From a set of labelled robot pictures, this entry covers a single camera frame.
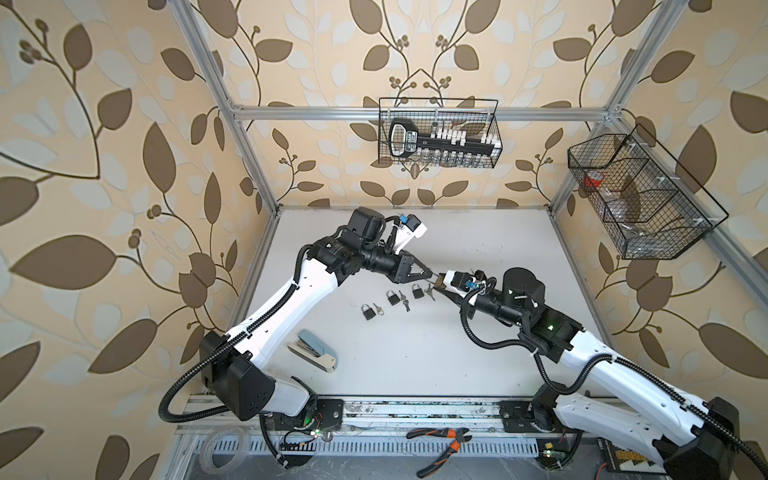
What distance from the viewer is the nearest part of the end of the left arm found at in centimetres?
60

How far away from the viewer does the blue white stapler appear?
82 centimetres

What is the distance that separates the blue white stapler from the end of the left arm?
1.23ft
